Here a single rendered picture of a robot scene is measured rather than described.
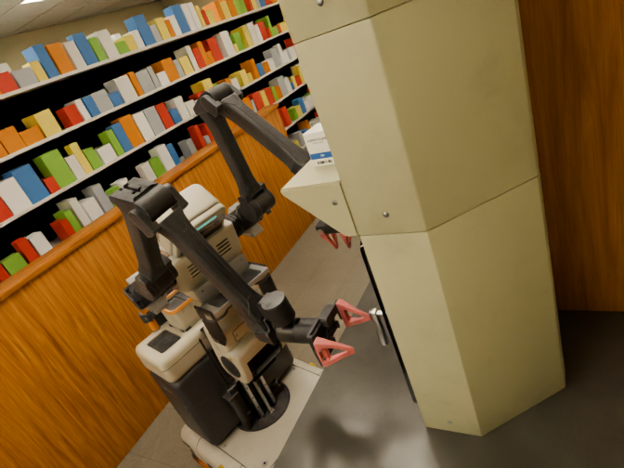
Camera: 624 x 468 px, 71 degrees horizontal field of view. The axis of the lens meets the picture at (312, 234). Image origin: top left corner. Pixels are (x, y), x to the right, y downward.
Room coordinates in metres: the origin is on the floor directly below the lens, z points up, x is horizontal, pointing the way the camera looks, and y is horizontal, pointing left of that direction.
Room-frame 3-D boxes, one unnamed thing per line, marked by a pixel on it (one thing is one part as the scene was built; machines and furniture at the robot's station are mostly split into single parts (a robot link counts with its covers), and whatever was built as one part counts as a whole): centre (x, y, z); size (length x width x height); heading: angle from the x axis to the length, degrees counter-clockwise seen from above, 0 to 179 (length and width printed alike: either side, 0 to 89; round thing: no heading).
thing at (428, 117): (0.68, -0.26, 1.33); 0.32 x 0.25 x 0.77; 144
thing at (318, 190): (0.79, -0.12, 1.46); 0.32 x 0.12 x 0.10; 144
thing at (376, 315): (0.69, -0.07, 1.17); 0.05 x 0.03 x 0.10; 53
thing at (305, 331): (0.79, 0.07, 1.15); 0.10 x 0.07 x 0.07; 144
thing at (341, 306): (0.78, 0.00, 1.15); 0.09 x 0.07 x 0.07; 54
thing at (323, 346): (0.72, 0.04, 1.15); 0.09 x 0.07 x 0.07; 54
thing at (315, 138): (0.74, -0.08, 1.54); 0.05 x 0.05 x 0.06; 50
